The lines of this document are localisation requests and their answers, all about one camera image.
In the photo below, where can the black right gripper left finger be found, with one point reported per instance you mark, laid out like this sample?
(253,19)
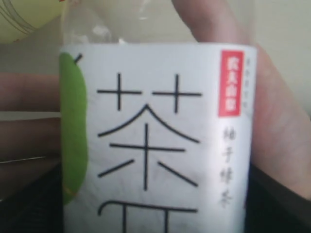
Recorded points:
(37,208)

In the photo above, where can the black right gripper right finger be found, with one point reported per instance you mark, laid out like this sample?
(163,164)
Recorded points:
(273,208)

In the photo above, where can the white-label green tea bottle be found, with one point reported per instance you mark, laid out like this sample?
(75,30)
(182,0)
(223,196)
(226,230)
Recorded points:
(156,125)

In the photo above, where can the yellow bottle with red cap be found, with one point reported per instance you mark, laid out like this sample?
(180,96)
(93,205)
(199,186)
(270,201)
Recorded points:
(20,18)

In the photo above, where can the bare open human hand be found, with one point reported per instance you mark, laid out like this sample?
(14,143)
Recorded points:
(281,142)

